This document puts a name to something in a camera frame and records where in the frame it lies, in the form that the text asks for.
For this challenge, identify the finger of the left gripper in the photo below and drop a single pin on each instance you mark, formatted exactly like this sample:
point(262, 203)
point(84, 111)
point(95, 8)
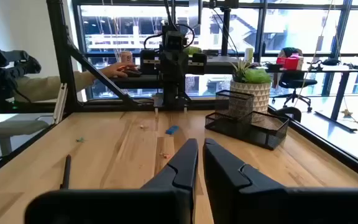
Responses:
point(180, 67)
point(168, 67)

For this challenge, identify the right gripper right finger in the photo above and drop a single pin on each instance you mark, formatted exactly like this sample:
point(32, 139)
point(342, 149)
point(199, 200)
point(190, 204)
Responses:
point(225, 180)

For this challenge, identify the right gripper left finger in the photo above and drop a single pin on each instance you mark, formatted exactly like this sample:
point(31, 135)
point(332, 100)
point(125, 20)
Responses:
point(188, 168)

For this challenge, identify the small pink binder clip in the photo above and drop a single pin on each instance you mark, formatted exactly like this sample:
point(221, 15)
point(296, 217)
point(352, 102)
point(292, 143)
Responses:
point(165, 155)

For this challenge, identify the blue eraser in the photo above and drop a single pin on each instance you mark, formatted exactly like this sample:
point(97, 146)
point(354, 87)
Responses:
point(172, 130)

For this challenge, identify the small green binder clip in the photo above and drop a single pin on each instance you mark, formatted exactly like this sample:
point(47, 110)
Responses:
point(80, 140)

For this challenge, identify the black pen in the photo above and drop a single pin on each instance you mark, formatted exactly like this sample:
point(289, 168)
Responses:
point(66, 171)

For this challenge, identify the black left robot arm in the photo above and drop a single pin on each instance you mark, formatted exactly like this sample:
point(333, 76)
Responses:
point(174, 93)

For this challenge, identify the person's forearm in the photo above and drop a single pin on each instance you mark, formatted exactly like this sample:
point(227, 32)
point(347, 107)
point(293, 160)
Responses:
point(36, 88)

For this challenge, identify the black mesh desk organizer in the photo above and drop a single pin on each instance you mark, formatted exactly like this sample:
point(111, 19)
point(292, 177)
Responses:
point(259, 133)

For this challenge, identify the black computer mouse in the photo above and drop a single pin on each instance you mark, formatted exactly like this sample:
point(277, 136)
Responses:
point(134, 73)

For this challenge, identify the green object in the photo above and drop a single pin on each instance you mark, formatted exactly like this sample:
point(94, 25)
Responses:
point(193, 50)

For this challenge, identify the white pink cup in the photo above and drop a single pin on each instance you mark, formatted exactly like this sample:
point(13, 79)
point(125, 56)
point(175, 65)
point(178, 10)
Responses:
point(126, 57)

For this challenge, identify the person's hand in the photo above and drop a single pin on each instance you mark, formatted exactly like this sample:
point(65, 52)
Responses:
point(115, 70)

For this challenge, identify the black vertical pole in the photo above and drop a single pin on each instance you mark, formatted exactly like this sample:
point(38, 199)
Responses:
point(226, 31)

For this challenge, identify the white green bottle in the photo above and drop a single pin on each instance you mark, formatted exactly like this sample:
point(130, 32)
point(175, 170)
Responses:
point(249, 55)

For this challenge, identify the potted plant white patterned pot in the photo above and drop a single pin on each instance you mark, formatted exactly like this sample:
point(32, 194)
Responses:
point(256, 93)

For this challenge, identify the arched dark chair back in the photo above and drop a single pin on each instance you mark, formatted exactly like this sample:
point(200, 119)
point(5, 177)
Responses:
point(287, 112)

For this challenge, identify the white aluminium bar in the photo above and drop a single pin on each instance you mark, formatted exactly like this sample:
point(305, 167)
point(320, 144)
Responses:
point(60, 104)

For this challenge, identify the red box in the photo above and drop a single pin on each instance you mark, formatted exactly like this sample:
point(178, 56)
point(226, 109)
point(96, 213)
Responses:
point(291, 63)

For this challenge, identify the small gold star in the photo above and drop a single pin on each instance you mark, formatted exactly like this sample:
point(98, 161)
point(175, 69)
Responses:
point(346, 113)

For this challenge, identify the long black desk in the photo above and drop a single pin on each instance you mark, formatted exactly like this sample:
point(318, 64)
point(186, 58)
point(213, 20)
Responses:
point(340, 93)

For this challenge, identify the white chair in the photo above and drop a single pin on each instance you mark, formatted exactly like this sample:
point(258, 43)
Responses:
point(14, 127)

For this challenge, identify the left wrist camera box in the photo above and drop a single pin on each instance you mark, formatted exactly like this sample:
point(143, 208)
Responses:
point(175, 40)

